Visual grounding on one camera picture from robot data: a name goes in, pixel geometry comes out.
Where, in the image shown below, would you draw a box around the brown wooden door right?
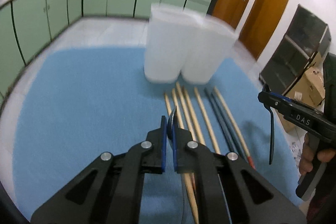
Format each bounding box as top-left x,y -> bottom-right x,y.
239,0 -> 289,60

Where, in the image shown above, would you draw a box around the green lower kitchen cabinets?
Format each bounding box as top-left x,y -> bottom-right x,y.
1,0 -> 217,101

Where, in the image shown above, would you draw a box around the cardboard box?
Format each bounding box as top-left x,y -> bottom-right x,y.
277,52 -> 328,133

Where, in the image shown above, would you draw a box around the blue felt table mat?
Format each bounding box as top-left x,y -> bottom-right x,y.
13,48 -> 301,218

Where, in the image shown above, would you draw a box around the black glass cabinet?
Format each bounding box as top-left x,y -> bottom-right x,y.
259,5 -> 331,95

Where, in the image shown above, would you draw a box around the plain bamboo chopstick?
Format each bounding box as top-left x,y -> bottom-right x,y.
163,92 -> 200,224
182,86 -> 206,145

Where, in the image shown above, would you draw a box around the black spoon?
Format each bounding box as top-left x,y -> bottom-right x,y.
167,107 -> 177,153
263,84 -> 276,166

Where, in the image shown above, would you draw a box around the person's right hand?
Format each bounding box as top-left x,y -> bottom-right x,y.
299,133 -> 335,176

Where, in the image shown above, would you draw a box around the bamboo chopstick red handle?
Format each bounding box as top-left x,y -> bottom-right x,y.
213,87 -> 256,169

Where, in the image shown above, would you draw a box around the white double utensil holder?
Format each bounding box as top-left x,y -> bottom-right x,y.
143,3 -> 238,85

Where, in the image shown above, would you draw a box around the black chopstick silver band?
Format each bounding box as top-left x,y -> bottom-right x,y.
204,88 -> 238,152
215,98 -> 247,161

